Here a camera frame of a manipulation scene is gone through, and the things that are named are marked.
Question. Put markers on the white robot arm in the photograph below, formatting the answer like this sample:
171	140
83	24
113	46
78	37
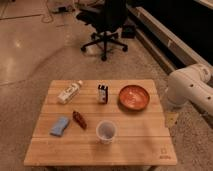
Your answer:
191	84

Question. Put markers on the orange ceramic bowl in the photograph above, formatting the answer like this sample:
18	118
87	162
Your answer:
134	97

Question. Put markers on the small dark box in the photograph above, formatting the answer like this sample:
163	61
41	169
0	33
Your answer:
102	94

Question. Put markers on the white plastic bottle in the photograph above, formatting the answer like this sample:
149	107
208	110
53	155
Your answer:
66	95

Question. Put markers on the brown snack packet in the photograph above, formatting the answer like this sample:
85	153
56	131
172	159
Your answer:
79	119

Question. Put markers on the clear plastic cup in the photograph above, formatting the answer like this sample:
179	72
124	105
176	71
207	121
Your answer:
106	131

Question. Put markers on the black box on floor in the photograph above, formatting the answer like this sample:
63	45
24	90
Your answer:
128	31

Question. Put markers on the black office chair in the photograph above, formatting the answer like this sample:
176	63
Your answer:
106	18

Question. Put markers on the power strip with cables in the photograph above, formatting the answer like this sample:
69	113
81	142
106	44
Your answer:
62	9

